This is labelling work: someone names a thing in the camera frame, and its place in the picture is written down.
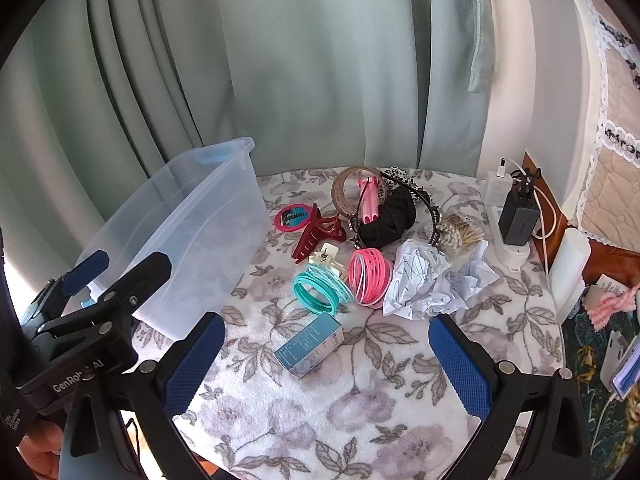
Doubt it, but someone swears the pink round mirror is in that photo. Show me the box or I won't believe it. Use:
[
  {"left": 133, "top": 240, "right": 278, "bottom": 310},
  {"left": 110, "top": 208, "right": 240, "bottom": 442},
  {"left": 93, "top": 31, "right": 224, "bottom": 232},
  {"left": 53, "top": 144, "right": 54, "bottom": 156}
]
[{"left": 273, "top": 203, "right": 316, "bottom": 233}]

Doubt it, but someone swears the clear plastic storage bin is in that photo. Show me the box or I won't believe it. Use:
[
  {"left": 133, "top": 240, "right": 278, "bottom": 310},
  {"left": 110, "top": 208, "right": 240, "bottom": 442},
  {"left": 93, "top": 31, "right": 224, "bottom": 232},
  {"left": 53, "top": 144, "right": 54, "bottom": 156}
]
[{"left": 81, "top": 136, "right": 270, "bottom": 340}]

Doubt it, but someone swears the black white spotted scrunchie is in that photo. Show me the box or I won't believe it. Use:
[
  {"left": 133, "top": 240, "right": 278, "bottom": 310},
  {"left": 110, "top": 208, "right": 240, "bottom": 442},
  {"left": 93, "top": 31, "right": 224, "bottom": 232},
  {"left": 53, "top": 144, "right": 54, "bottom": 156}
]
[{"left": 381, "top": 167, "right": 416, "bottom": 186}]

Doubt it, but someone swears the white cylinder bottle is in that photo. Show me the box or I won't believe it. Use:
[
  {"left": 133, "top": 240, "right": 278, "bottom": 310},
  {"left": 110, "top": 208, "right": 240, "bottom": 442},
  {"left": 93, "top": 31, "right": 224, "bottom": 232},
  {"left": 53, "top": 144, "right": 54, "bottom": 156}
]
[{"left": 549, "top": 228, "right": 591, "bottom": 324}]

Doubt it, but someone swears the pink knitted cloth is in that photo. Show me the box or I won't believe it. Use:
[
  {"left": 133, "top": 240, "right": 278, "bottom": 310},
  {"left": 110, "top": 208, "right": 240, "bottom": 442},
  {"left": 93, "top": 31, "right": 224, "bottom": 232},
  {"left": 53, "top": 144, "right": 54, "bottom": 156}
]
[{"left": 587, "top": 285, "right": 639, "bottom": 332}]

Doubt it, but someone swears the white usb charger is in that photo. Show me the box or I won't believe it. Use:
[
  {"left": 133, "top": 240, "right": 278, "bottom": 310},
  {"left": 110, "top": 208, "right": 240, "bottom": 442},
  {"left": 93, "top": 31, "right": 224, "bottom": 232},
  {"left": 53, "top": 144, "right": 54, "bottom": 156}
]
[{"left": 482, "top": 158, "right": 513, "bottom": 208}]

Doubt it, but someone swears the black power adapter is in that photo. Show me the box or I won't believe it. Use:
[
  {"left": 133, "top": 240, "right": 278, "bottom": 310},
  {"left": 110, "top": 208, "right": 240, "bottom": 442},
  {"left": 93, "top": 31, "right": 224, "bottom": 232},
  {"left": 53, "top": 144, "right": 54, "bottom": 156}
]
[{"left": 498, "top": 188, "right": 540, "bottom": 246}]

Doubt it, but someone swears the teal hair ties bundle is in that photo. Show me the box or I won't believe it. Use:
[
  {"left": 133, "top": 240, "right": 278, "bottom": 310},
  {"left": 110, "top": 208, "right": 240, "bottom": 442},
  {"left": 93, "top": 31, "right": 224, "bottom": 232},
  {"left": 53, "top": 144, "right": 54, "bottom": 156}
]
[{"left": 292, "top": 263, "right": 356, "bottom": 317}]

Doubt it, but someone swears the floral tablecloth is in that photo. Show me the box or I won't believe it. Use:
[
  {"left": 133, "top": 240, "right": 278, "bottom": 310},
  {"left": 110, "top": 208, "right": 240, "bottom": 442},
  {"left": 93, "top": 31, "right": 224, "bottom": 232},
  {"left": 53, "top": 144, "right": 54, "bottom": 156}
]
[{"left": 119, "top": 167, "right": 566, "bottom": 480}]

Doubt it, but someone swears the pink hair ties bundle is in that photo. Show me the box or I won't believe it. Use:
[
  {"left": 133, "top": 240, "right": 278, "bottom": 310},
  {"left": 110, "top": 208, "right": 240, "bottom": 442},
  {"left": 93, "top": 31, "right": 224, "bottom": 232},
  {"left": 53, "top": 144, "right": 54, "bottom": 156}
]
[{"left": 347, "top": 247, "right": 395, "bottom": 309}]

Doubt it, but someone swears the cotton swabs bag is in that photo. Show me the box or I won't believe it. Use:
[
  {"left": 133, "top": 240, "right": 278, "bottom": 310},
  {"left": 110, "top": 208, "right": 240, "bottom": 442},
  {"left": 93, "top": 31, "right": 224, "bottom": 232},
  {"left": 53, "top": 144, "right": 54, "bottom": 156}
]
[{"left": 438, "top": 211, "right": 485, "bottom": 252}]

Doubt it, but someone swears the black beaded headband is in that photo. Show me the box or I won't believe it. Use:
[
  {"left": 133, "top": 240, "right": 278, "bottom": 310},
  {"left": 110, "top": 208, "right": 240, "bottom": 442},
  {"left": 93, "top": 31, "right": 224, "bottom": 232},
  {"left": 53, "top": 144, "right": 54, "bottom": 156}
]
[{"left": 349, "top": 176, "right": 440, "bottom": 249}]

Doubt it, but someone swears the white paper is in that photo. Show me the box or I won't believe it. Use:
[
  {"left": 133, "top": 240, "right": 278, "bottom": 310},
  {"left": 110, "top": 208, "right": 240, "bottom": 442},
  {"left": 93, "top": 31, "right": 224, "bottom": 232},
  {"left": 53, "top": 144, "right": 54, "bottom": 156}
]
[{"left": 382, "top": 238, "right": 499, "bottom": 321}]

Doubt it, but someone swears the small teal box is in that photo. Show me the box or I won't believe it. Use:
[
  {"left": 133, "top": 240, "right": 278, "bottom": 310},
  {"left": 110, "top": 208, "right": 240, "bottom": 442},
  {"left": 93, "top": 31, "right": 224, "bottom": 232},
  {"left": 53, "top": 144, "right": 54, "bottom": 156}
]
[{"left": 274, "top": 313, "right": 344, "bottom": 378}]

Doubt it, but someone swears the white power strip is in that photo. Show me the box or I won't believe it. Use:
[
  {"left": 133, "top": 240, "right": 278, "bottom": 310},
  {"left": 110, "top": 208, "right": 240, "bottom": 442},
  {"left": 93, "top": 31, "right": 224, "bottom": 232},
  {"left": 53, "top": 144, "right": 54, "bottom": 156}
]
[{"left": 482, "top": 171, "right": 533, "bottom": 273}]

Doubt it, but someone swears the quilted lace-trimmed cover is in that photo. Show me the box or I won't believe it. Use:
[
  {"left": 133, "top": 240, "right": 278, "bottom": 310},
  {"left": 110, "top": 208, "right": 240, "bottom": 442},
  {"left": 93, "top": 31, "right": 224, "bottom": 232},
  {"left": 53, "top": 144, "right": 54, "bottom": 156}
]
[{"left": 562, "top": 0, "right": 639, "bottom": 252}]

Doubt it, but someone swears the person's left hand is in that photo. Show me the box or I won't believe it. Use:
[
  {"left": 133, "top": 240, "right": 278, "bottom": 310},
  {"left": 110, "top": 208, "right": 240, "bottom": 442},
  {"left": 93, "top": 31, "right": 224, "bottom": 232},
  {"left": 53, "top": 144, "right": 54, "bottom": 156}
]
[{"left": 18, "top": 419, "right": 63, "bottom": 480}]

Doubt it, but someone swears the green curtain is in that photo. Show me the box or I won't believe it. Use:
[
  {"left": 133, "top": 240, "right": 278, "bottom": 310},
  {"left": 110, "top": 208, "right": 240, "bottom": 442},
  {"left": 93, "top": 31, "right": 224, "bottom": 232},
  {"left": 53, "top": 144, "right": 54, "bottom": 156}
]
[{"left": 0, "top": 0, "right": 497, "bottom": 241}]

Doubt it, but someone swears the brown packing tape roll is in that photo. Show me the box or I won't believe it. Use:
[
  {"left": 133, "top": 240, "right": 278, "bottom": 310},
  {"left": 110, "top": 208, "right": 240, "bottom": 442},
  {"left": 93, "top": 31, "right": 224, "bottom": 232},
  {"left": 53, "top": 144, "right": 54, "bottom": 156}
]
[{"left": 331, "top": 166, "right": 388, "bottom": 218}]

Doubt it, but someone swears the white hair clip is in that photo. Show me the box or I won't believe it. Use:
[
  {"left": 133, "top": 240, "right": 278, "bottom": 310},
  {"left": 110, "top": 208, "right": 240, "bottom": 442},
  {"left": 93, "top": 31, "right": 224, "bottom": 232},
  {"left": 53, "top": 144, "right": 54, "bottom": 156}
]
[{"left": 308, "top": 242, "right": 347, "bottom": 281}]

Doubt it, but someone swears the pink hair roller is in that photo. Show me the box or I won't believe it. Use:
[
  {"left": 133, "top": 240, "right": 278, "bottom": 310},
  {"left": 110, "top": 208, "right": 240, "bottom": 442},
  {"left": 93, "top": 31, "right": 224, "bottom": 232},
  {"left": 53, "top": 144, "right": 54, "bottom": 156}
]
[{"left": 358, "top": 177, "right": 380, "bottom": 224}]

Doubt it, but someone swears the red hair claw clip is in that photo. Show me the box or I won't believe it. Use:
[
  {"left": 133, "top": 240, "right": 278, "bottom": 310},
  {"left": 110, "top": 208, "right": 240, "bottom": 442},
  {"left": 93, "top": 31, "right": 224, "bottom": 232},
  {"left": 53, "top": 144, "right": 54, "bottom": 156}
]
[{"left": 292, "top": 204, "right": 347, "bottom": 263}]

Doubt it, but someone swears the smartphone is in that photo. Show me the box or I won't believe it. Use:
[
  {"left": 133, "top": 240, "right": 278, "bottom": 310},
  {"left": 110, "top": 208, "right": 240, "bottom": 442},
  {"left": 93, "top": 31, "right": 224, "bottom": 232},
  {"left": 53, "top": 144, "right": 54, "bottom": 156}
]
[{"left": 600, "top": 330, "right": 639, "bottom": 401}]

